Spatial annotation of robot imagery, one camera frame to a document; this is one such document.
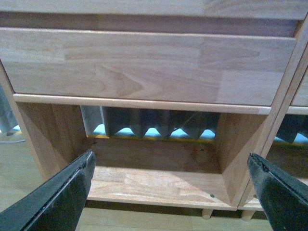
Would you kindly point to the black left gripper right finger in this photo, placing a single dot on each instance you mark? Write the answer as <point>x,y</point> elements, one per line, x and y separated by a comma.
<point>283,198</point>

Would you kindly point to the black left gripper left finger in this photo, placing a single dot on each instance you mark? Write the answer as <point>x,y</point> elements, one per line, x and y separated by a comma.
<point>57,204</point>

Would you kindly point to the right wooden shelf cabinet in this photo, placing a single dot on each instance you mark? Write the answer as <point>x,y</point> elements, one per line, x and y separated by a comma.
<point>285,121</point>

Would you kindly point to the wooden shelf cabinet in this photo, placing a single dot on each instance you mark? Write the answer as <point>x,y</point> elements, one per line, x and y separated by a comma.
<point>285,121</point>
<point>179,172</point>

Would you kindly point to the left wooden shelf cabinet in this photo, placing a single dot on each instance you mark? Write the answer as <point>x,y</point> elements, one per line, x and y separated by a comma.
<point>179,172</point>

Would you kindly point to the round wooden cabinet foot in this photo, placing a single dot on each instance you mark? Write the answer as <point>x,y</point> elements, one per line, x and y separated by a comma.
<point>206,213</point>

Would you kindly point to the upper right wooden drawer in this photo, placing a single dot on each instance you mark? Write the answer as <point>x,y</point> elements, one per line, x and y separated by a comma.
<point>301,97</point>

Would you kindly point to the wooden drawer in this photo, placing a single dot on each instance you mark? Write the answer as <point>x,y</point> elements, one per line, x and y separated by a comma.
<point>191,68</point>
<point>301,97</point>

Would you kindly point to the grey pleated curtain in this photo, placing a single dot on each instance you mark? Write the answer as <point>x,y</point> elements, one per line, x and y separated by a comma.
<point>112,121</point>

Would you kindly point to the upper left wooden drawer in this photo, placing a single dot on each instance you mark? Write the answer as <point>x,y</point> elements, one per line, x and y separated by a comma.
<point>191,68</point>

